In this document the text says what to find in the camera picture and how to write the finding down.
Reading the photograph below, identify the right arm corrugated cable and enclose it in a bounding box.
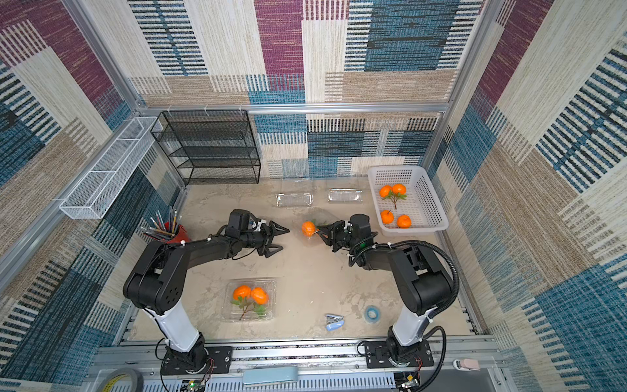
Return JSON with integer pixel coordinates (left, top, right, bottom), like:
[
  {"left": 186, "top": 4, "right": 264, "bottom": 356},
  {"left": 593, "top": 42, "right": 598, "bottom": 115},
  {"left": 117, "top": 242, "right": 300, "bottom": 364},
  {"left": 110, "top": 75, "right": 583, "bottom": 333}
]
[{"left": 381, "top": 239, "right": 460, "bottom": 392}]

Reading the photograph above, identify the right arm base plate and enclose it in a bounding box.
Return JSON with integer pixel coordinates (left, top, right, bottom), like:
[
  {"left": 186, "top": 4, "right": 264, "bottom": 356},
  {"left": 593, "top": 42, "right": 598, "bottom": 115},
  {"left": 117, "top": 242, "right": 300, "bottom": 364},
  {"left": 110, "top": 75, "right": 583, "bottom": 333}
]
[{"left": 357, "top": 341, "right": 434, "bottom": 368}]

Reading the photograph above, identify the white plastic perforated basket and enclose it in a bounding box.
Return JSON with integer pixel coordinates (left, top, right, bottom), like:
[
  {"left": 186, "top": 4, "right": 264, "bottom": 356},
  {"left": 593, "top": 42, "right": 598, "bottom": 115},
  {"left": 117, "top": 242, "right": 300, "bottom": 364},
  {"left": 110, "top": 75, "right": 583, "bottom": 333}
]
[{"left": 367, "top": 166, "right": 449, "bottom": 236}]

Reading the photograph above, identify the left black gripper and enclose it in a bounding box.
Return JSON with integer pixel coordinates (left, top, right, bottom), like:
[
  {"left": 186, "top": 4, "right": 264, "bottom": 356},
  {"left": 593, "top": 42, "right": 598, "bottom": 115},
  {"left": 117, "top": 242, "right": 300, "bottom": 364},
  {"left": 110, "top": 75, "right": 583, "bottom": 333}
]
[{"left": 241, "top": 222, "right": 292, "bottom": 259}]

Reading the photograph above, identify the blue tape roll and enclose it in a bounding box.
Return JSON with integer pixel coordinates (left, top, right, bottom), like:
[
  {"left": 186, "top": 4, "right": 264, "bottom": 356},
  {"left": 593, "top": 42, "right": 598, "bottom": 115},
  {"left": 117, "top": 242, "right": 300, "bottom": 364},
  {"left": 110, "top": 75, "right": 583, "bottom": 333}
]
[{"left": 363, "top": 305, "right": 380, "bottom": 324}]

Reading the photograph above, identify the clear clamshell container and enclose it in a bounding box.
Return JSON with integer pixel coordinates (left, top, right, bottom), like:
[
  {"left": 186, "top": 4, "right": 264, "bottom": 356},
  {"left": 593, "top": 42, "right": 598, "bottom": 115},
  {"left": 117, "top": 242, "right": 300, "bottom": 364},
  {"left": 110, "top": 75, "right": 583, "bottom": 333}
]
[
  {"left": 327, "top": 188, "right": 362, "bottom": 204},
  {"left": 221, "top": 279, "right": 277, "bottom": 323},
  {"left": 276, "top": 193, "right": 314, "bottom": 207},
  {"left": 296, "top": 207, "right": 340, "bottom": 247}
]

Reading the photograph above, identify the white wire mesh tray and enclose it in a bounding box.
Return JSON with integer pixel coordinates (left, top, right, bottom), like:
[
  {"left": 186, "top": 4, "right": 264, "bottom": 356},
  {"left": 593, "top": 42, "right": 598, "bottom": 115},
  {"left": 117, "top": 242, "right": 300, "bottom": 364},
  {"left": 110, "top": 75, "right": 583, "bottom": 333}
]
[{"left": 60, "top": 117, "right": 157, "bottom": 220}]

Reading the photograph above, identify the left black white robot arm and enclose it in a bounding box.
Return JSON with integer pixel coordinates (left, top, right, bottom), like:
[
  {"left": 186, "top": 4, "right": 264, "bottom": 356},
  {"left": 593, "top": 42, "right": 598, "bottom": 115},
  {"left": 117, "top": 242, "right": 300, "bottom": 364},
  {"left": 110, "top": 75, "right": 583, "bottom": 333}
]
[{"left": 122, "top": 209, "right": 290, "bottom": 374}]

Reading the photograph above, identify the blue stapler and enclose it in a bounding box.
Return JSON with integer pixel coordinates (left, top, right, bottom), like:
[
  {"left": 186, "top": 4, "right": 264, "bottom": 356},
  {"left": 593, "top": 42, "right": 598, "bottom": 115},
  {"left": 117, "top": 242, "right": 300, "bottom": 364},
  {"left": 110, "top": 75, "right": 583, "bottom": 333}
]
[{"left": 326, "top": 314, "right": 345, "bottom": 332}]

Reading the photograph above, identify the clear clamshell container back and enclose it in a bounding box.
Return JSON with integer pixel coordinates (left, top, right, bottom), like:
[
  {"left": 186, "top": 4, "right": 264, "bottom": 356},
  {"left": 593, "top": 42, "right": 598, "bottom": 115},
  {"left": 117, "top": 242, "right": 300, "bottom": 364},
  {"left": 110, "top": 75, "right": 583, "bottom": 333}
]
[{"left": 327, "top": 188, "right": 362, "bottom": 204}]

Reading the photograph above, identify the red pencil cup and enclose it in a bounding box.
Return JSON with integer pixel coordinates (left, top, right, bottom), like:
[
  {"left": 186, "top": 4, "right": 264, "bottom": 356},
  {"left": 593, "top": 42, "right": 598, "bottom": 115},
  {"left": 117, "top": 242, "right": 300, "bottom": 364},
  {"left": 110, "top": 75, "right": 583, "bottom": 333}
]
[{"left": 140, "top": 208, "right": 191, "bottom": 244}]

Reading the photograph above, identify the grey tape roll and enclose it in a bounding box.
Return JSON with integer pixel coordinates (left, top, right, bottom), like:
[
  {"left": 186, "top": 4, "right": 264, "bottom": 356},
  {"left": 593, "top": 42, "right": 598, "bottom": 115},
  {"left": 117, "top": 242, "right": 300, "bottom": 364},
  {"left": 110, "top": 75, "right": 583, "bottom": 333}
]
[{"left": 96, "top": 367, "right": 144, "bottom": 392}]

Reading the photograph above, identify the orange pair with leaves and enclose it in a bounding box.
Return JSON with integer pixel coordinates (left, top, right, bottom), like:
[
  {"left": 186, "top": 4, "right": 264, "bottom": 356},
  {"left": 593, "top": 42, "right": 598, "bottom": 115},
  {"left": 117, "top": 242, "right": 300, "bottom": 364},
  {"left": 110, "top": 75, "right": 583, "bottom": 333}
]
[{"left": 379, "top": 184, "right": 407, "bottom": 209}]

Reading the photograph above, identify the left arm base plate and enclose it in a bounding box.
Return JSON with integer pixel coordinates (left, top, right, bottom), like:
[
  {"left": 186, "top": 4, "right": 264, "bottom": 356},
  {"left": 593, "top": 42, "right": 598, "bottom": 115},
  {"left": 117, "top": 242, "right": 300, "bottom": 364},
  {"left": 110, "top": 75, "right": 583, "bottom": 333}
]
[{"left": 161, "top": 346, "right": 233, "bottom": 376}]

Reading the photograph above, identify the black wire shelf rack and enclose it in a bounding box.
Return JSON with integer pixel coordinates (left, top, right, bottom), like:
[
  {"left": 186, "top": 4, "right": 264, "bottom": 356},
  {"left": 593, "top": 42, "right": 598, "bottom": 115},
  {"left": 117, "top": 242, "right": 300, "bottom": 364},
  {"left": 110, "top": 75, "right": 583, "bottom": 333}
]
[{"left": 152, "top": 109, "right": 261, "bottom": 186}]

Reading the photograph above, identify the clear clamshell container front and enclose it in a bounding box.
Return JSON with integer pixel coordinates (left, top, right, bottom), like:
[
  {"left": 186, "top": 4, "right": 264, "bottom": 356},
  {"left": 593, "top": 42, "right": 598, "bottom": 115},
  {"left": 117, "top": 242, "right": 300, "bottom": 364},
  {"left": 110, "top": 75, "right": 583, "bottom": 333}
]
[{"left": 221, "top": 279, "right": 277, "bottom": 323}]

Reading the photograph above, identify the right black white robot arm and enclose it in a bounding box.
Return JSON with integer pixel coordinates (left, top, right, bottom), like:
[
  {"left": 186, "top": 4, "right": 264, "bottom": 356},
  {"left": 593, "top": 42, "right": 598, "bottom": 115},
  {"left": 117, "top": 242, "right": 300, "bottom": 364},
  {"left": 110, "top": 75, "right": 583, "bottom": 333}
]
[{"left": 316, "top": 214, "right": 460, "bottom": 367}]

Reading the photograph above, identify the pink white small device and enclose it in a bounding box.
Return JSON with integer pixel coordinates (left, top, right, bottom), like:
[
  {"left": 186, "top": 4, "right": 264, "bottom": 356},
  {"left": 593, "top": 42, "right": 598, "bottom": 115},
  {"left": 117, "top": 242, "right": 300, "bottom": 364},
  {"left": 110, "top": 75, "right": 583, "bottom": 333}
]
[{"left": 452, "top": 359, "right": 481, "bottom": 372}]

